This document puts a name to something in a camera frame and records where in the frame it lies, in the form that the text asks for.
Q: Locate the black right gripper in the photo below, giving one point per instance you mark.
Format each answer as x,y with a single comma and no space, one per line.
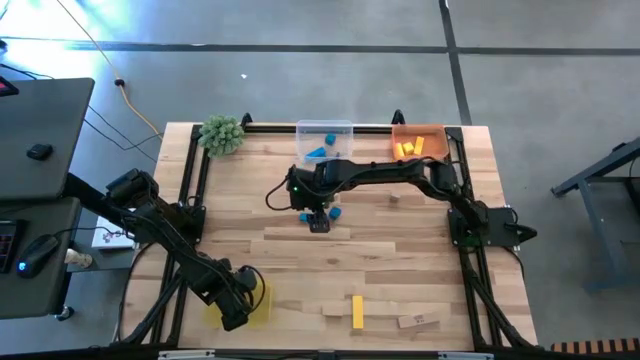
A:
310,190

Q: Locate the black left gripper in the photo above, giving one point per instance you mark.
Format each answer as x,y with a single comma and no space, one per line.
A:
230,297

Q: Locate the small blue block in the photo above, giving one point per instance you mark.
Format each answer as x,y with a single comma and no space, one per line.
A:
303,218

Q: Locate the blue cube block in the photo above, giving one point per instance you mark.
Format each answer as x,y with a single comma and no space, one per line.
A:
330,139
335,214

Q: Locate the long blue block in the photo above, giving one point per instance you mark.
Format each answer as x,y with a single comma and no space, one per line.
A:
316,153

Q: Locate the long natural wood block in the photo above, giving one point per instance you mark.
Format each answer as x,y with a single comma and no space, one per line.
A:
334,308

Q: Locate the yellow cylinder block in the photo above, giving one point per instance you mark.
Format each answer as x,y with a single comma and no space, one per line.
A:
399,151

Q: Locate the yellow cube block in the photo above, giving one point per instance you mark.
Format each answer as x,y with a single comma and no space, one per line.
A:
408,148

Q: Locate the small yellow block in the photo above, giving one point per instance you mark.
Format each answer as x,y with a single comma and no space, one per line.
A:
419,146

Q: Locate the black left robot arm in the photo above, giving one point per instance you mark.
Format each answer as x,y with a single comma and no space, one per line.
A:
165,235

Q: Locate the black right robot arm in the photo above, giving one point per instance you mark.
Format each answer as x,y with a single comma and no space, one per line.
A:
380,172

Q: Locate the yellow plastic bin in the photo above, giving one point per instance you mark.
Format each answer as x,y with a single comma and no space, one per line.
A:
265,305

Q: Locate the white bar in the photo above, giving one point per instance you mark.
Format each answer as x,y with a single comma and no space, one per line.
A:
465,355
187,354

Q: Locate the small natural wood cube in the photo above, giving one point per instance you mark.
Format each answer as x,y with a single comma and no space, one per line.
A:
394,198

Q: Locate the clear plastic bin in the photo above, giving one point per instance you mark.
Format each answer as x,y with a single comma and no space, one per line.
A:
310,131

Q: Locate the long yellow block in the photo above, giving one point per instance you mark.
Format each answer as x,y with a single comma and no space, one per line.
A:
357,312

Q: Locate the artificial green potted plant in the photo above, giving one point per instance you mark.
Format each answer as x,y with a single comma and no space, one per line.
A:
221,136

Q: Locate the natural wood block with print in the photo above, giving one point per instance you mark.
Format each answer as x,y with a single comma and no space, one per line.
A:
419,320

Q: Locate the orange plastic bin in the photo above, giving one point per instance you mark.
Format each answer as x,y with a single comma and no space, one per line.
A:
435,142

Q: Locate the white booklet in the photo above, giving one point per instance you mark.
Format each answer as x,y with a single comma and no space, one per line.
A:
112,240

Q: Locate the small white object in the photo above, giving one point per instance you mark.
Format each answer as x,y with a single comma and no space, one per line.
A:
79,258

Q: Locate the black desk caster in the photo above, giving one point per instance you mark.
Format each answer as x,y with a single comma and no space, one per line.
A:
65,314

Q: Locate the dark grey desk top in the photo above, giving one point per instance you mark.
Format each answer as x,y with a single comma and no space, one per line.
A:
45,120
30,300

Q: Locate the black computer mouse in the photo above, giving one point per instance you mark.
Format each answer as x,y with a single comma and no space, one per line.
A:
40,252

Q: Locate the black keyboard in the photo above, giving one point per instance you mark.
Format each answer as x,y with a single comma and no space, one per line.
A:
6,245

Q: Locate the small black device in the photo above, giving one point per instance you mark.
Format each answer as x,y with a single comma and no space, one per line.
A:
40,151

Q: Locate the grey metal stand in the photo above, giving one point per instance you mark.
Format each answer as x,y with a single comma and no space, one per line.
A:
602,235

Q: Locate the orange black striped bar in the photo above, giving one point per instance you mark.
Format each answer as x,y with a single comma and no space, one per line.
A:
595,346

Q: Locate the red black device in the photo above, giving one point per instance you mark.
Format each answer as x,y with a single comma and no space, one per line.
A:
7,87

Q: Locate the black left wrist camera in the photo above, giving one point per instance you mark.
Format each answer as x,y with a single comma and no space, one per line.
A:
246,279

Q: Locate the black aluminium table frame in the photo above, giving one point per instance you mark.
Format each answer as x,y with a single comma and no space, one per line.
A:
270,128

